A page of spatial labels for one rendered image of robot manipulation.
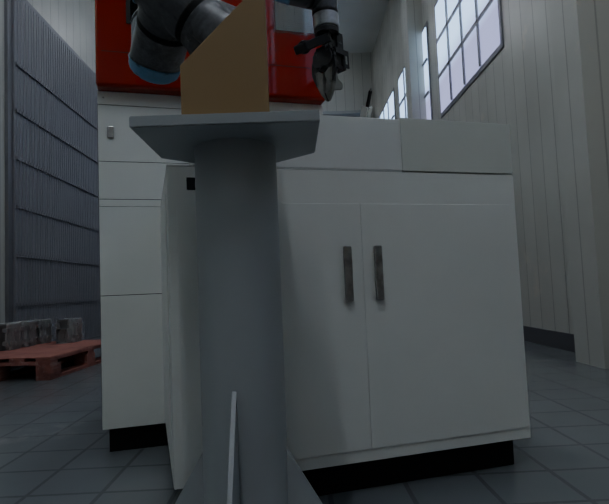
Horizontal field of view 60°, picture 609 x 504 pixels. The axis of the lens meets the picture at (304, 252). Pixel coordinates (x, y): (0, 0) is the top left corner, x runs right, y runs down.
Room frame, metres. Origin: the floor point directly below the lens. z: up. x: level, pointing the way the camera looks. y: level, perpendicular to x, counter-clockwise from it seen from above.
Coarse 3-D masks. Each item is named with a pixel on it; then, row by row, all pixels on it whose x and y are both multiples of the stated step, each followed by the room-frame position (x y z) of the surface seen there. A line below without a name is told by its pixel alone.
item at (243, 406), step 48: (192, 144) 0.97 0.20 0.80; (240, 144) 0.94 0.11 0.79; (288, 144) 1.00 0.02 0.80; (240, 192) 0.94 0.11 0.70; (240, 240) 0.94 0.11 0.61; (240, 288) 0.94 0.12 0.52; (240, 336) 0.94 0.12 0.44; (240, 384) 0.94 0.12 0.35; (240, 432) 0.94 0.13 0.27; (192, 480) 1.02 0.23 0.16; (240, 480) 0.94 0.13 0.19; (288, 480) 1.01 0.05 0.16
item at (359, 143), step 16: (320, 128) 1.31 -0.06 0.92; (336, 128) 1.32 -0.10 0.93; (352, 128) 1.34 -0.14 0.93; (368, 128) 1.35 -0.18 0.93; (384, 128) 1.36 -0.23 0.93; (320, 144) 1.31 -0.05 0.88; (336, 144) 1.32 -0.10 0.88; (352, 144) 1.34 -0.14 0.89; (368, 144) 1.35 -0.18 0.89; (384, 144) 1.36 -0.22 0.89; (400, 144) 1.38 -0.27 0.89; (288, 160) 1.29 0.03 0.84; (304, 160) 1.30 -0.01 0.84; (320, 160) 1.31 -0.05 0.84; (336, 160) 1.32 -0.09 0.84; (352, 160) 1.34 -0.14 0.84; (368, 160) 1.35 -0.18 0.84; (384, 160) 1.36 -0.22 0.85; (400, 160) 1.38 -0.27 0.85
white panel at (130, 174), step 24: (120, 96) 1.76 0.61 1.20; (144, 96) 1.79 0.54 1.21; (168, 96) 1.81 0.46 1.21; (120, 120) 1.76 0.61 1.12; (120, 144) 1.76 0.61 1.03; (144, 144) 1.79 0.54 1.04; (120, 168) 1.76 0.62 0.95; (144, 168) 1.79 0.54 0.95; (120, 192) 1.76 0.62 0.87; (144, 192) 1.78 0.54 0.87
